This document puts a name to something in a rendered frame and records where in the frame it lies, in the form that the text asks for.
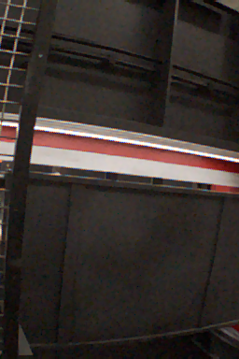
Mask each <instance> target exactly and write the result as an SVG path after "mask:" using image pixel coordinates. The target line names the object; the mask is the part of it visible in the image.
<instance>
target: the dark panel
mask: <svg viewBox="0 0 239 359"><path fill-rule="evenodd" d="M25 210H26V211H25V219H24V226H23V228H24V233H23V240H22V244H23V246H22V254H21V256H22V260H21V285H20V287H21V291H20V309H19V312H20V316H19V319H20V325H21V329H22V331H23V334H24V335H25V337H26V340H27V342H28V345H29V347H30V350H33V351H37V350H40V351H43V350H60V349H65V350H66V349H77V348H89V347H102V346H113V345H120V344H125V343H137V342H143V341H150V340H155V339H162V338H169V337H179V336H185V335H191V334H197V333H201V332H203V331H208V330H214V329H219V328H223V327H226V326H231V325H237V324H239V194H238V193H230V192H225V193H223V192H216V191H208V190H200V189H192V188H184V187H176V186H161V185H152V184H144V183H135V182H127V181H118V180H111V179H95V178H85V177H78V176H69V175H62V174H46V173H37V172H30V171H29V183H28V191H27V197H26V205H25Z"/></svg>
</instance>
